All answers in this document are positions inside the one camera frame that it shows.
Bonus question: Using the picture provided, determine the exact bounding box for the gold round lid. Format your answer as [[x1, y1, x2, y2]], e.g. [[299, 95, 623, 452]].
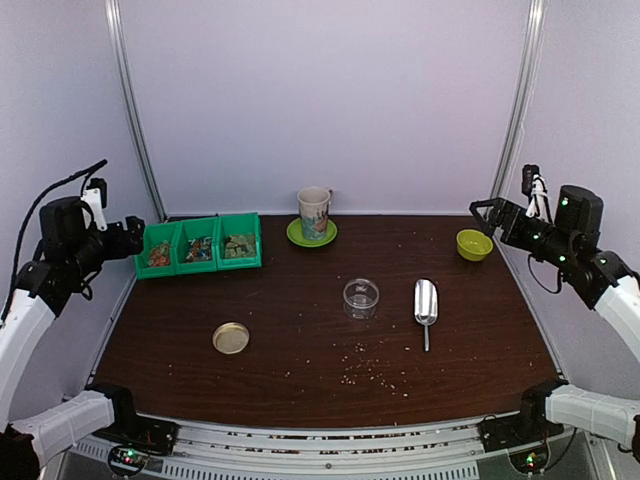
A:
[[212, 322, 250, 355]]

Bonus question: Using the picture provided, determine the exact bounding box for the silver metal scoop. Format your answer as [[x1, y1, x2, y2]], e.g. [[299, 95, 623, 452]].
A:
[[414, 279, 438, 352]]

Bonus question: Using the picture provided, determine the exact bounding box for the clear plastic round container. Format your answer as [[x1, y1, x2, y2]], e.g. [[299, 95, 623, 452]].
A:
[[342, 278, 380, 320]]

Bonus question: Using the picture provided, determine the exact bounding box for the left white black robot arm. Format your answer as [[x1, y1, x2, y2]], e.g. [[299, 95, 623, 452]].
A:
[[1, 193, 145, 479]]

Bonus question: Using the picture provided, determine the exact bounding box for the aluminium frame post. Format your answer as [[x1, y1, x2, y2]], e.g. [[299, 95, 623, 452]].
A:
[[104, 0, 167, 222], [490, 0, 547, 197]]

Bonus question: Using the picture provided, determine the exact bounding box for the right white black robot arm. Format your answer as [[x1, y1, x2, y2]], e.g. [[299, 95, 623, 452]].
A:
[[469, 185, 639, 455]]

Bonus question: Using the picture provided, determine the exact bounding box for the left aluminium frame post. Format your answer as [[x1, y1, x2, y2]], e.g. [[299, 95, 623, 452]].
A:
[[104, 0, 167, 222]]

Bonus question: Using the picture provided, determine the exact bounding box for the lime green bowl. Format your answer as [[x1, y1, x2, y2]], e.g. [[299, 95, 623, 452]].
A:
[[456, 229, 494, 262]]

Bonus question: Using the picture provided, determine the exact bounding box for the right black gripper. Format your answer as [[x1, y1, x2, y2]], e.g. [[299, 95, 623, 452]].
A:
[[469, 197, 576, 269]]

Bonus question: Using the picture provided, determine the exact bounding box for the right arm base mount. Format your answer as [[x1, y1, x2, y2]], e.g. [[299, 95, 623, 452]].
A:
[[477, 413, 564, 453]]

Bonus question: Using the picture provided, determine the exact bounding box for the front aluminium rail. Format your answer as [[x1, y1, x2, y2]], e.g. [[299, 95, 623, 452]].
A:
[[42, 394, 609, 480]]

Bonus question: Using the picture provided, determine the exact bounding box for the green candy bin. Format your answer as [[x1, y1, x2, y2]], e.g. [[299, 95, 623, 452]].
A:
[[215, 213, 262, 270], [176, 217, 219, 275], [135, 222, 179, 280]]

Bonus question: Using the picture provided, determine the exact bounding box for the green saucer plate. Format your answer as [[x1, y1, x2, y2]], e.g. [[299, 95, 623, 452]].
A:
[[286, 218, 338, 248]]

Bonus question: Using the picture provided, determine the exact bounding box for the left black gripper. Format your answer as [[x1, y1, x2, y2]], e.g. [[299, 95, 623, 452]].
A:
[[67, 214, 144, 278]]

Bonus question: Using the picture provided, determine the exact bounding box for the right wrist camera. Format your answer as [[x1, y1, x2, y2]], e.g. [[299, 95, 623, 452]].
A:
[[521, 164, 551, 221]]

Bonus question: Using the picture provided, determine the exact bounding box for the patterned ceramic mug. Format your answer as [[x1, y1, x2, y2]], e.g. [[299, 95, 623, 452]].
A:
[[297, 186, 333, 241]]

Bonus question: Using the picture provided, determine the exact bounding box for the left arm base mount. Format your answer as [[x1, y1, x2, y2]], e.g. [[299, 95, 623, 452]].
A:
[[93, 414, 179, 456]]

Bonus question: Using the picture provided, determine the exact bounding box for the right aluminium frame post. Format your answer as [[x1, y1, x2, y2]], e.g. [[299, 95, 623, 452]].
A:
[[490, 0, 547, 197]]

